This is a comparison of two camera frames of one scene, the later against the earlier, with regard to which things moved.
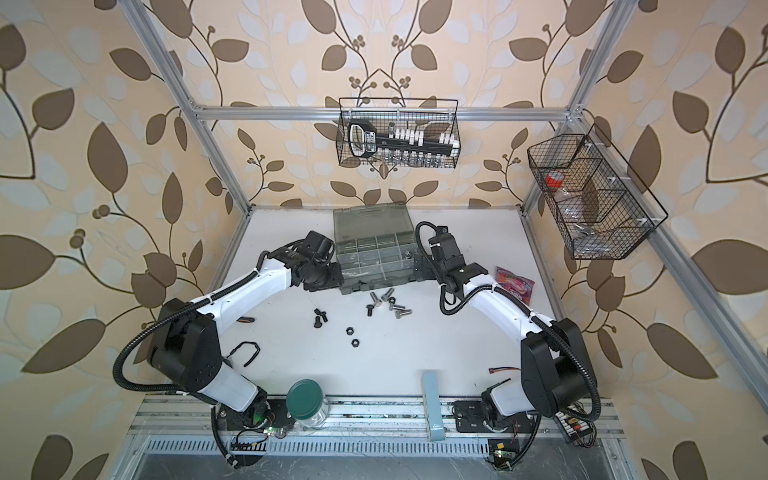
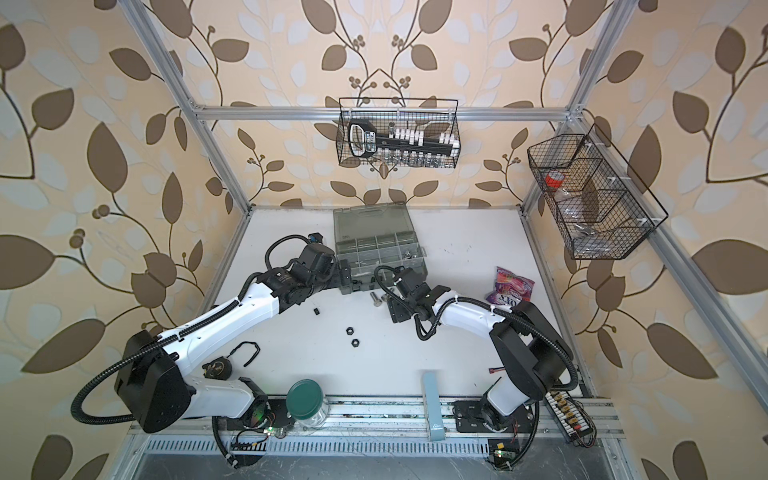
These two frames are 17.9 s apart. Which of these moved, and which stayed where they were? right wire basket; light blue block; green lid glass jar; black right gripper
Moved: black right gripper
Stayed: light blue block; green lid glass jar; right wire basket
